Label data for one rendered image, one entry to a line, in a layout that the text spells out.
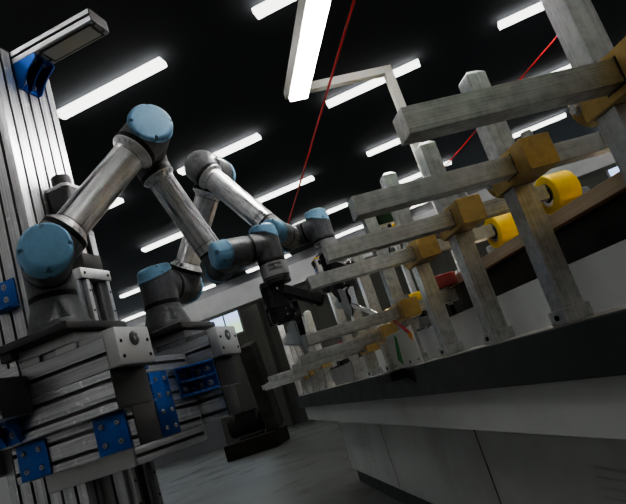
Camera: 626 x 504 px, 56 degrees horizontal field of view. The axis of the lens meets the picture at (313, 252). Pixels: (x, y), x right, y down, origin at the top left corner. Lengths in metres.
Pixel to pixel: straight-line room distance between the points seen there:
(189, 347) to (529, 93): 1.42
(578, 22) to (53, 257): 1.12
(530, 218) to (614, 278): 0.29
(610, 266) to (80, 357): 1.13
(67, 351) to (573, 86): 1.20
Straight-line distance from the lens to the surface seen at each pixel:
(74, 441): 1.55
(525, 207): 0.96
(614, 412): 0.97
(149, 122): 1.59
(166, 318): 1.92
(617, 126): 0.77
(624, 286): 1.18
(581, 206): 1.16
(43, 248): 1.43
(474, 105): 0.64
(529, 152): 0.91
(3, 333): 1.89
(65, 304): 1.54
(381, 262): 1.34
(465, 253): 1.17
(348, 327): 1.55
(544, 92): 0.68
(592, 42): 0.80
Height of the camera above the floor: 0.73
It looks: 12 degrees up
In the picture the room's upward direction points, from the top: 18 degrees counter-clockwise
